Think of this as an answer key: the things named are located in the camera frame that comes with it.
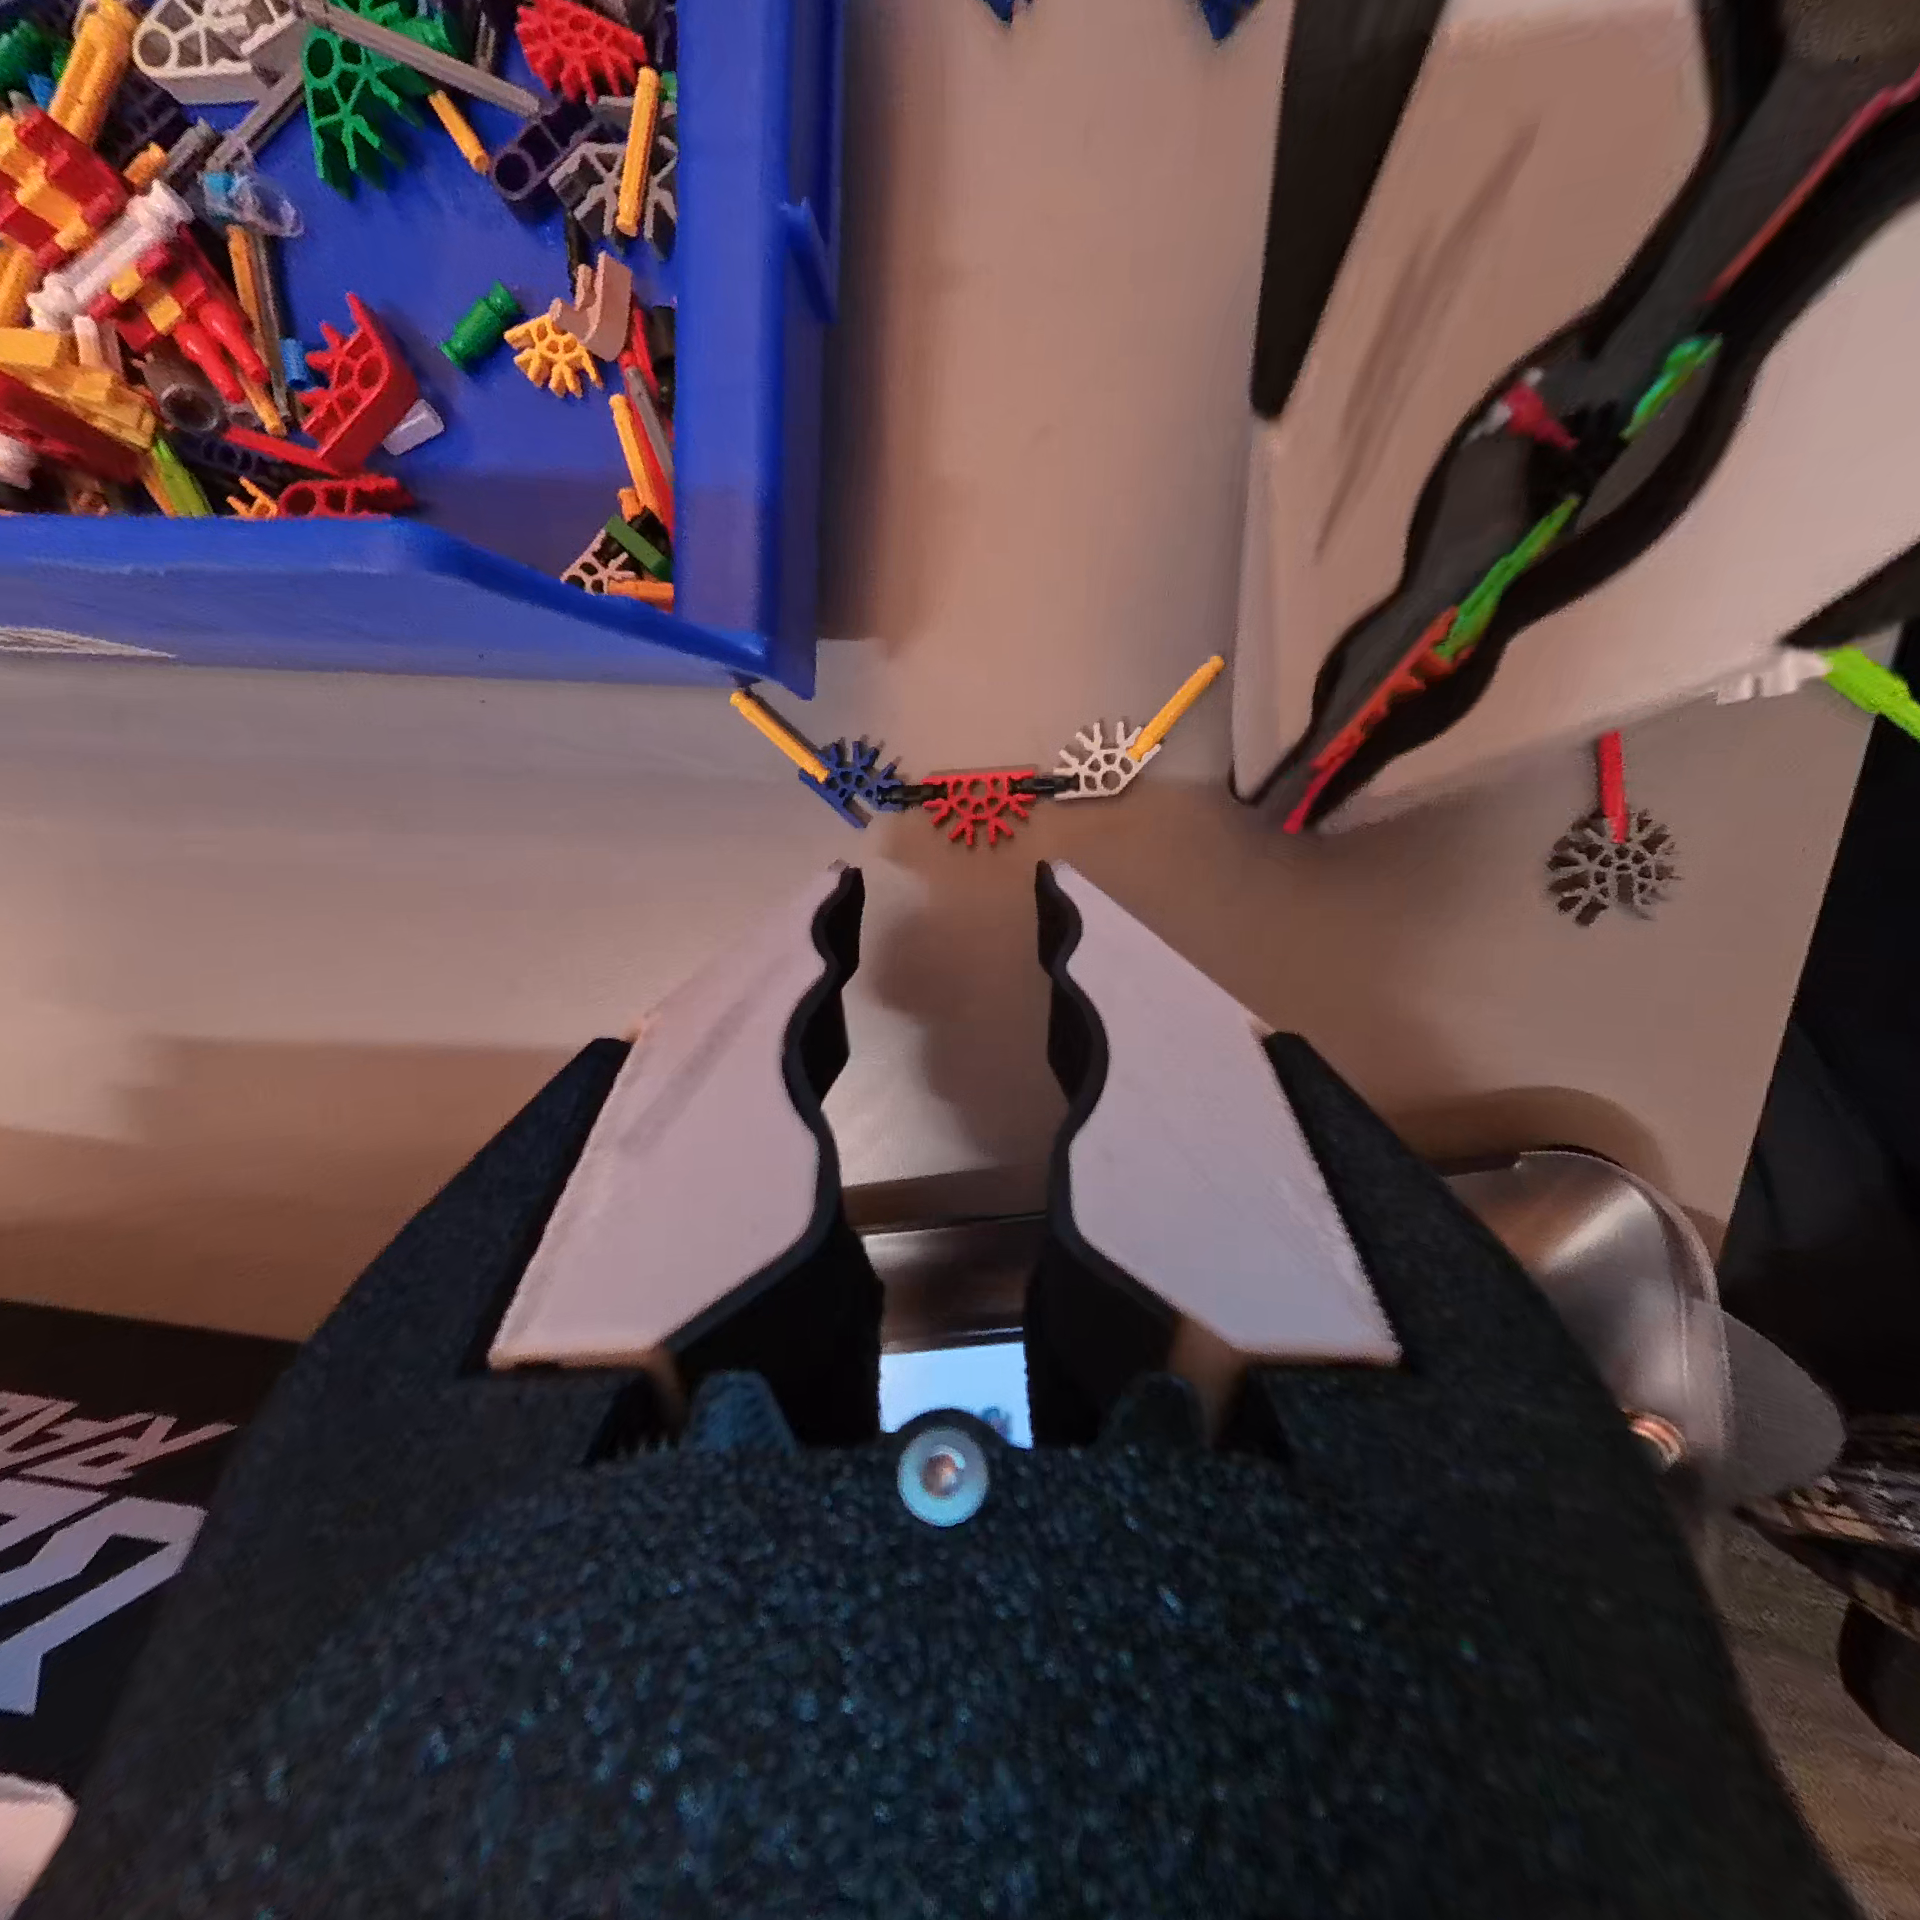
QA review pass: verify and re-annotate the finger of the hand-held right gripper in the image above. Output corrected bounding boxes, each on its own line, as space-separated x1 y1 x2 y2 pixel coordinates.
1312 90 1920 834
1230 0 1743 804

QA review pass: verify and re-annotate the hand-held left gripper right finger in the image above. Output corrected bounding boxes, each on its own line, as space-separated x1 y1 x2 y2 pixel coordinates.
1032 860 1402 1449

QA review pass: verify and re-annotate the red connector with black rod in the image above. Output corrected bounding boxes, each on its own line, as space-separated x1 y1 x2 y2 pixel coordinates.
896 765 1048 847

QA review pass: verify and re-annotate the toy rod and connector assembly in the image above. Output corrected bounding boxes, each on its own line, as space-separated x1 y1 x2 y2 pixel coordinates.
1282 90 1920 922

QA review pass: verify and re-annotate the blue plastic bin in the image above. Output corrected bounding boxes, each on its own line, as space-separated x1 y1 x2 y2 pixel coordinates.
0 0 846 699

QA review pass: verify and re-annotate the pale grey toy connector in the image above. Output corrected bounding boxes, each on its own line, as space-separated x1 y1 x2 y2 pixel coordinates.
1055 721 1158 804

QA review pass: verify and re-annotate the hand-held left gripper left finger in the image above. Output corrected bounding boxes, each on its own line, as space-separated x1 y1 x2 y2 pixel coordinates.
487 862 881 1444

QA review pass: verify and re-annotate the pile of colourful toy pieces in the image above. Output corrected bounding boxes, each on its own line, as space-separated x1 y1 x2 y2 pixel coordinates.
0 0 683 607

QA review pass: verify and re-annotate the black toy box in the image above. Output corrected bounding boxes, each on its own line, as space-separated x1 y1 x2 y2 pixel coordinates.
0 1295 308 1802

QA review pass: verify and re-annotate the yellow toy rod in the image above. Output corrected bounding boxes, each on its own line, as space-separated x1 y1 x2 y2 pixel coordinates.
1128 655 1228 758
730 689 835 781

